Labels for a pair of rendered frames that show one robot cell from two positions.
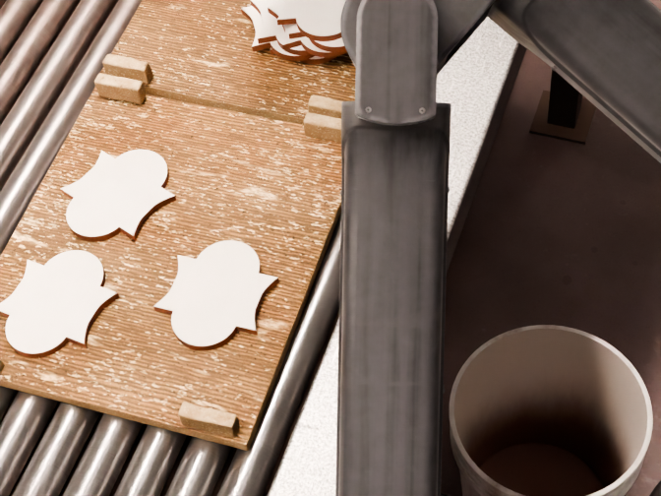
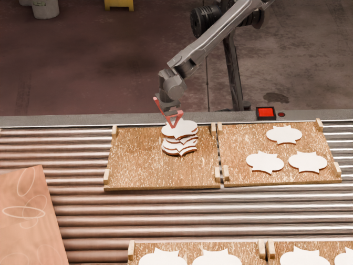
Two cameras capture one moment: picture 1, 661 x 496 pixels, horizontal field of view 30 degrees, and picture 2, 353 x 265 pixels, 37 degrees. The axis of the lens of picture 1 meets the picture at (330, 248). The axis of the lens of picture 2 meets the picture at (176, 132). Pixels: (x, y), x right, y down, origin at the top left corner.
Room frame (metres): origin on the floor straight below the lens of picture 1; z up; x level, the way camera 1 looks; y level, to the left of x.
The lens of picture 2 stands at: (1.77, 1.42, 2.17)
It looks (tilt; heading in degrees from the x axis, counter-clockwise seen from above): 37 degrees down; 246
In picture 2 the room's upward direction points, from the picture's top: 3 degrees counter-clockwise
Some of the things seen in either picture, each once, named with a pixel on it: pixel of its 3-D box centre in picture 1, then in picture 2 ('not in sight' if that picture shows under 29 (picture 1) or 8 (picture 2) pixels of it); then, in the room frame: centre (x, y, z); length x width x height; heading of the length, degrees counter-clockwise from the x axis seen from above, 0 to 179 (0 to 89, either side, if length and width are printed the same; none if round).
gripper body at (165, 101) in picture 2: not in sight; (167, 94); (1.15, -0.03, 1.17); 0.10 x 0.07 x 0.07; 85
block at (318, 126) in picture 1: (330, 128); (219, 128); (0.94, -0.02, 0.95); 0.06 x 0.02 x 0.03; 65
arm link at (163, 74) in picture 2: not in sight; (167, 80); (1.15, -0.03, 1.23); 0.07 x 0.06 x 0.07; 84
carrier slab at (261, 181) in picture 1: (164, 249); (274, 152); (0.82, 0.18, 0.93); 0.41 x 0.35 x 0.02; 155
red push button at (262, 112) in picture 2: not in sight; (266, 113); (0.70, -0.05, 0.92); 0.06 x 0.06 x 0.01; 64
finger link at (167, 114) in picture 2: not in sight; (171, 115); (1.15, 0.00, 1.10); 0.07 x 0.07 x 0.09; 85
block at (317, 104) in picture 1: (332, 111); (213, 129); (0.96, -0.03, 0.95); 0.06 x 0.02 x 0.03; 64
